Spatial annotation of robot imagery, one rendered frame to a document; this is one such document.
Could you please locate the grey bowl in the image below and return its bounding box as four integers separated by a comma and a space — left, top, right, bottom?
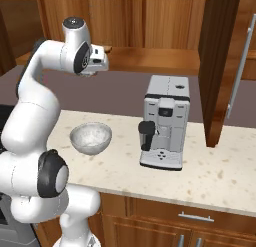
69, 121, 113, 156

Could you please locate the wooden drawer front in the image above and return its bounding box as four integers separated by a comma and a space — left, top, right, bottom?
127, 196, 256, 239

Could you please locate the dark wood cabinet door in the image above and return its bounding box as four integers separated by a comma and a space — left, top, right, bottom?
197, 0, 244, 149
0, 8, 18, 77

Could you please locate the grey coffee machine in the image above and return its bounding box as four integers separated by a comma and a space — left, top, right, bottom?
137, 74, 192, 172

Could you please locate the long silver cabinet door handle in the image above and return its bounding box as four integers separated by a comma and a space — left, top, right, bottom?
225, 22, 254, 120

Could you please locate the silver drawer handle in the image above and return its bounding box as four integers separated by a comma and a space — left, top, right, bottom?
177, 211, 216, 223

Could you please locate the wooden wall cabinet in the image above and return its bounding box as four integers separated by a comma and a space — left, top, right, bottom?
0, 0, 256, 82

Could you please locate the wooden base cupboard door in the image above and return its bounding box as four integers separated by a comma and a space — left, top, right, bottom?
101, 214, 194, 247
191, 228, 256, 247

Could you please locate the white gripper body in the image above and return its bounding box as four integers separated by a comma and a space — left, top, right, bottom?
78, 57, 110, 78

